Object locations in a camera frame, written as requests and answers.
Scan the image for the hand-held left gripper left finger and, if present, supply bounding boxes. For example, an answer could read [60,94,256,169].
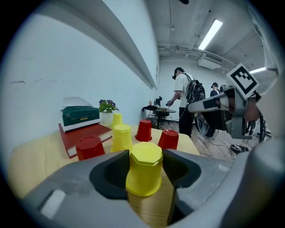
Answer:
[21,149,154,228]

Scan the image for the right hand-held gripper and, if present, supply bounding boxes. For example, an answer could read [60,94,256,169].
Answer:
[187,63,261,140]

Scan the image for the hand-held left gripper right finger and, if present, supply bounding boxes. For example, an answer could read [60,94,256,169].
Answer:
[162,148,236,225]

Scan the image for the red paper cup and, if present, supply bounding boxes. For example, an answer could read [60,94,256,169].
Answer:
[157,129,179,150]
[75,135,106,161]
[134,119,153,143]

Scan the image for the yellow paper cup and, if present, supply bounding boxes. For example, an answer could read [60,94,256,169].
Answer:
[110,124,134,153]
[110,113,124,129]
[125,142,164,197]

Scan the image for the black marble round table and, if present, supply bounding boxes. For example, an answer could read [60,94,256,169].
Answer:
[142,104,177,130]

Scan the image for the white air conditioner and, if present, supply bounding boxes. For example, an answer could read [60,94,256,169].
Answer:
[197,52,225,70]

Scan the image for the red hardcover book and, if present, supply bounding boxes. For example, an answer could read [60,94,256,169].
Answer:
[58,123,113,159]

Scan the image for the black and white sneakers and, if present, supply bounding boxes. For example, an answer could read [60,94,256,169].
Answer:
[230,143,249,154]

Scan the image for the green tissue box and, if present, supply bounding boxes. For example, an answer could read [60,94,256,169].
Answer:
[60,97,101,134]

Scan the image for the ceiling tube light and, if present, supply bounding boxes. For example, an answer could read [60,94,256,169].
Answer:
[198,19,224,51]
[249,66,267,74]

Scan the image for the potted purple flower plant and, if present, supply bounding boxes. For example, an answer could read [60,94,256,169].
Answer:
[98,99,120,124]

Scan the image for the person's grey shirt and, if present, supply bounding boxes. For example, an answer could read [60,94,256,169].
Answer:
[248,4,281,74]

